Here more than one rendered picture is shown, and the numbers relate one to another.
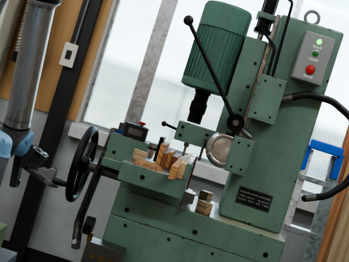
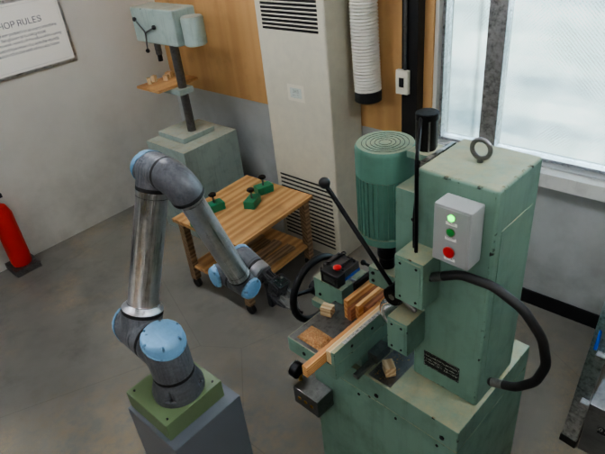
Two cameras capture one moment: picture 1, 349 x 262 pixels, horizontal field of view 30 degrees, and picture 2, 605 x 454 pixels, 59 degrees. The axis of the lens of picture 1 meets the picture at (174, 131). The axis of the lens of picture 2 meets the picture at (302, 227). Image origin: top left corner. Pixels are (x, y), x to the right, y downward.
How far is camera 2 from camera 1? 177 cm
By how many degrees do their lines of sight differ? 52
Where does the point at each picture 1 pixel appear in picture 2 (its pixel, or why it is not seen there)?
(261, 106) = (403, 290)
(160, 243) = (354, 394)
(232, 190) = (419, 352)
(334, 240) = not seen: outside the picture
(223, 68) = (383, 223)
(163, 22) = (499, 13)
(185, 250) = (374, 407)
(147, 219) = not seen: hidden behind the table
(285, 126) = (453, 300)
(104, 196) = not seen: hidden behind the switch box
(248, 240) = (422, 419)
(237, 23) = (381, 174)
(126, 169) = (292, 344)
